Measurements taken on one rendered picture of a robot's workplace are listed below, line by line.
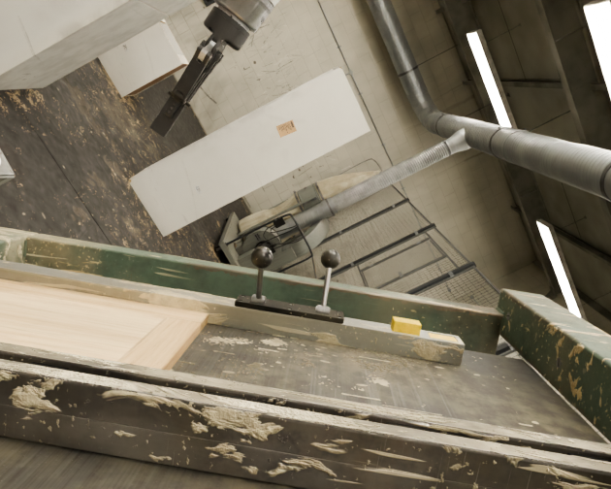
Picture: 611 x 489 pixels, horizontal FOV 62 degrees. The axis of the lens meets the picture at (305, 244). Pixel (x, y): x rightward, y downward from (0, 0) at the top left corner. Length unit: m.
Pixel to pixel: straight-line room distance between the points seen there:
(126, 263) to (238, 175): 3.34
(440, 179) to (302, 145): 5.24
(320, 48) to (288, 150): 4.56
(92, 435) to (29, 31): 2.83
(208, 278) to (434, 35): 8.23
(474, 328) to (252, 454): 0.79
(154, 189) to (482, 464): 4.29
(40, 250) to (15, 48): 2.07
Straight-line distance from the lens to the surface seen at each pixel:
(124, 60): 5.84
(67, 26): 3.17
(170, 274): 1.21
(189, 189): 4.60
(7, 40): 3.29
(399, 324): 0.95
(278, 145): 4.46
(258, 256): 0.87
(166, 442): 0.55
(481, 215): 9.80
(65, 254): 1.30
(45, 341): 0.80
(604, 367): 0.88
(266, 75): 8.83
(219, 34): 0.94
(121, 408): 0.55
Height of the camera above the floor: 1.60
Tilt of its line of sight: 6 degrees down
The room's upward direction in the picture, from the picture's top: 64 degrees clockwise
